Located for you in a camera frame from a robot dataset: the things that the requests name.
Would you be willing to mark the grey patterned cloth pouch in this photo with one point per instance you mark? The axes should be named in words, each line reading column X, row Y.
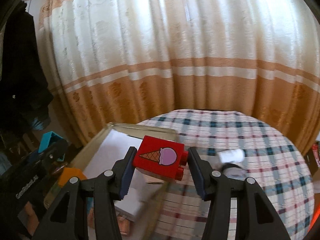
column 233, row 171

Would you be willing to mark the small teal toy brick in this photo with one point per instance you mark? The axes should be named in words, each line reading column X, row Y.
column 51, row 141

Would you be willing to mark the orange-red fabric object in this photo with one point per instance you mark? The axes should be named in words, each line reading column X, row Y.
column 314, row 231

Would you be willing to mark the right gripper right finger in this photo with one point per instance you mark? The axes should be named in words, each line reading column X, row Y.
column 256, row 217

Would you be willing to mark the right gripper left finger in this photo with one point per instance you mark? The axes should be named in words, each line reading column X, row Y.
column 66, row 218

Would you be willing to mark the plaid tablecloth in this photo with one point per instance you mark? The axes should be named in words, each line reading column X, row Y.
column 260, row 151

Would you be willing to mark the white pill bottle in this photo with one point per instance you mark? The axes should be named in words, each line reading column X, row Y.
column 231, row 156

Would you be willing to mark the copper rectangular tin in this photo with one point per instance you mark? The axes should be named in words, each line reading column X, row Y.
column 124, row 225

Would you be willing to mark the dark hanging jacket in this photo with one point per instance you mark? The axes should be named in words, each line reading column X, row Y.
column 25, row 96

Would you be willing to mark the red ice-cream toy brick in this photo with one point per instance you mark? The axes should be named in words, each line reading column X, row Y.
column 159, row 158

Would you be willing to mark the cream and orange curtain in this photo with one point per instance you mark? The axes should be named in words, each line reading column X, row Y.
column 129, row 60

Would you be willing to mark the white paper tray liner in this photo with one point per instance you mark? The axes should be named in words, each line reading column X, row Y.
column 113, row 148

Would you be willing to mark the gold metal tin tray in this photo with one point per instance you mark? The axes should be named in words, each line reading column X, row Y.
column 137, row 131

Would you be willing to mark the orange cube block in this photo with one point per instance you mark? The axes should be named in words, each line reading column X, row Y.
column 68, row 173

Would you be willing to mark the cardboard box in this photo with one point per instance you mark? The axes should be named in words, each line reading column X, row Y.
column 312, row 158

